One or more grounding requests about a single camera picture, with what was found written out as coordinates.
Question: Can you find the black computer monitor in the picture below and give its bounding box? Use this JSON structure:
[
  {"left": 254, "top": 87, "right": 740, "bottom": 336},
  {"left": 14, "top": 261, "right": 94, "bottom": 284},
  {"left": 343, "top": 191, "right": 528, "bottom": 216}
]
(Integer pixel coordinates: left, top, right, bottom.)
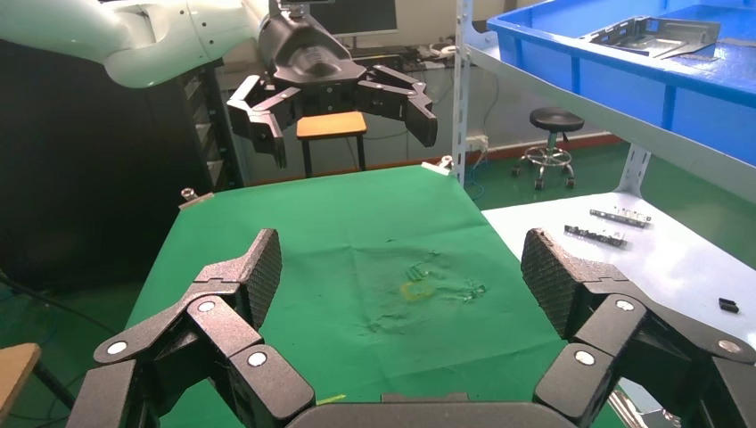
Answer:
[{"left": 307, "top": 0, "right": 399, "bottom": 37}]

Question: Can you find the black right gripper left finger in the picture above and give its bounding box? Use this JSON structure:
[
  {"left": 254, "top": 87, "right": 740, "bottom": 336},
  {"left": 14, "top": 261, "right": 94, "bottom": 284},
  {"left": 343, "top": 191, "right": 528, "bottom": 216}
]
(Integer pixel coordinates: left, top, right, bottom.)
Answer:
[{"left": 66, "top": 228, "right": 316, "bottom": 428}]

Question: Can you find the black equipment rack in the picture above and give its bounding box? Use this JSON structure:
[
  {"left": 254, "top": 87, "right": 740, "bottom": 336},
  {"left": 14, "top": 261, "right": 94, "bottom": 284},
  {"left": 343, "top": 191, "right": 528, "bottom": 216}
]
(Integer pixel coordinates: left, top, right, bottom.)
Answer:
[{"left": 177, "top": 59, "right": 244, "bottom": 193}]

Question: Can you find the blue plastic bin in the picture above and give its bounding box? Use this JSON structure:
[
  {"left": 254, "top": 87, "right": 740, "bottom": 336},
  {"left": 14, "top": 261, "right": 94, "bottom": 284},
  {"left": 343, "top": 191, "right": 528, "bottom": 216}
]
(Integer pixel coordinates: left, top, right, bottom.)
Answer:
[{"left": 487, "top": 0, "right": 756, "bottom": 168}]

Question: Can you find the wooden top square stool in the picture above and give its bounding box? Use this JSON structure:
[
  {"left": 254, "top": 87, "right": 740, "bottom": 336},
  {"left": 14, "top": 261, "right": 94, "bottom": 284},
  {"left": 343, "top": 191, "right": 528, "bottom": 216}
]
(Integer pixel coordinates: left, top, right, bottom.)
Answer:
[
  {"left": 295, "top": 111, "right": 369, "bottom": 178},
  {"left": 0, "top": 342, "right": 77, "bottom": 424}
]

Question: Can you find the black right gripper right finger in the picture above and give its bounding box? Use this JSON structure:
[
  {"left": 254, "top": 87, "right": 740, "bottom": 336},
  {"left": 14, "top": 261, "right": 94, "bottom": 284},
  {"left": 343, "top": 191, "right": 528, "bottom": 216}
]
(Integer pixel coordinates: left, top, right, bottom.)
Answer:
[{"left": 521, "top": 228, "right": 756, "bottom": 428}]

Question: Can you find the white perforated rack post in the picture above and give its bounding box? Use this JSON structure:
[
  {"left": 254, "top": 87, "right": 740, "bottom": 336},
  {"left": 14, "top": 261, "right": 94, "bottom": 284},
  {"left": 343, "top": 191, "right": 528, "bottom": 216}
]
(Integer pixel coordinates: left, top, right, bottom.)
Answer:
[
  {"left": 451, "top": 0, "right": 475, "bottom": 185},
  {"left": 615, "top": 143, "right": 652, "bottom": 199}
]

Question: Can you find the cluttered desk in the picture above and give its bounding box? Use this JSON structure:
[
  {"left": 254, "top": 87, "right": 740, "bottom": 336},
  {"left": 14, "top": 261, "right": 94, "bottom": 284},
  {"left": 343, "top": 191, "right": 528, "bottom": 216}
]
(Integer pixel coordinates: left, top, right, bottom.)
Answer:
[{"left": 224, "top": 42, "right": 459, "bottom": 78}]

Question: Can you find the silver metal rail part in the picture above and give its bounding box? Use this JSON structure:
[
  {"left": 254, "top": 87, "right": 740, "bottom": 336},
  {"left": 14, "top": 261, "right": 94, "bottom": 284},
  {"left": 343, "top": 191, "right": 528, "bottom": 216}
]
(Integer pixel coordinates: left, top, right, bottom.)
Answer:
[
  {"left": 563, "top": 224, "right": 629, "bottom": 248},
  {"left": 589, "top": 206, "right": 653, "bottom": 229}
]

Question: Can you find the green table cloth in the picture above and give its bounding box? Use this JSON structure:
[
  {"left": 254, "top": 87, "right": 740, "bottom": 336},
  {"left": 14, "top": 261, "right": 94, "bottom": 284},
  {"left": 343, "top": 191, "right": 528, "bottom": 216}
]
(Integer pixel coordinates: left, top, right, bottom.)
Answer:
[{"left": 127, "top": 164, "right": 628, "bottom": 428}]

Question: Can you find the grey metal bracket plate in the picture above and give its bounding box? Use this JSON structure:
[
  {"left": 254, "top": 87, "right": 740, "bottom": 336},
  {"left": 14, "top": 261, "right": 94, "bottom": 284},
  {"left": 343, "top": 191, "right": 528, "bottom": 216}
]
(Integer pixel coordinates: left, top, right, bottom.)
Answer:
[{"left": 581, "top": 15, "right": 723, "bottom": 59}]

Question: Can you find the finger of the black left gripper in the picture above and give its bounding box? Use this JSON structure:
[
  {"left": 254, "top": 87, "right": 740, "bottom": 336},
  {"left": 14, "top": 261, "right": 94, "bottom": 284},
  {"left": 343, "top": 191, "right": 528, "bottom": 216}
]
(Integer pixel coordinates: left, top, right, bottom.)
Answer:
[
  {"left": 226, "top": 73, "right": 305, "bottom": 170},
  {"left": 354, "top": 63, "right": 440, "bottom": 149}
]

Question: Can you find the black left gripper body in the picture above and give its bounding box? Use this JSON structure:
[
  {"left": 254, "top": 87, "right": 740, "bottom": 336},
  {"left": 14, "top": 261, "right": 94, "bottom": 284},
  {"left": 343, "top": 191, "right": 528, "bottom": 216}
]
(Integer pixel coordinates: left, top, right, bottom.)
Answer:
[{"left": 258, "top": 14, "right": 368, "bottom": 117}]

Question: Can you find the black round swivel stool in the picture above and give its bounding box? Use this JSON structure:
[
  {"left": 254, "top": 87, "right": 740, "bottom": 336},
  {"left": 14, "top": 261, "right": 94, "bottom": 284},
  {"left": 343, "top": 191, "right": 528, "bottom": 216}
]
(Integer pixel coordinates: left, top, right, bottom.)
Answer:
[{"left": 510, "top": 107, "right": 586, "bottom": 192}]

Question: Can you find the black curtain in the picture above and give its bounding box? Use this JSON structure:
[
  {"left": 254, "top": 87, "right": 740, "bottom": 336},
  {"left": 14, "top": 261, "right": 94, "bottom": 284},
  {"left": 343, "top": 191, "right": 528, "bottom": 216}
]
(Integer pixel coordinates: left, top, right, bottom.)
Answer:
[{"left": 0, "top": 37, "right": 202, "bottom": 293}]

